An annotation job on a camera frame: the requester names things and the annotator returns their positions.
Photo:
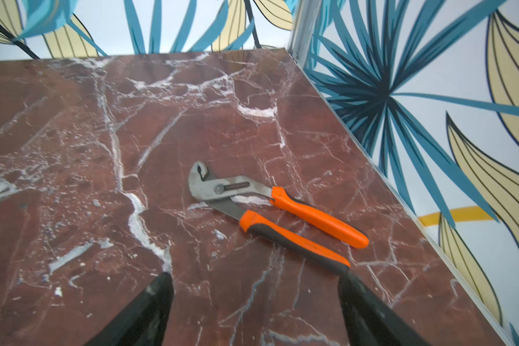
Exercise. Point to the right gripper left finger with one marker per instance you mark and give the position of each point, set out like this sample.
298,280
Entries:
144,320

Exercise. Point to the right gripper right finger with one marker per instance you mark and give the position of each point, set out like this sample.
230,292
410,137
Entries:
368,320

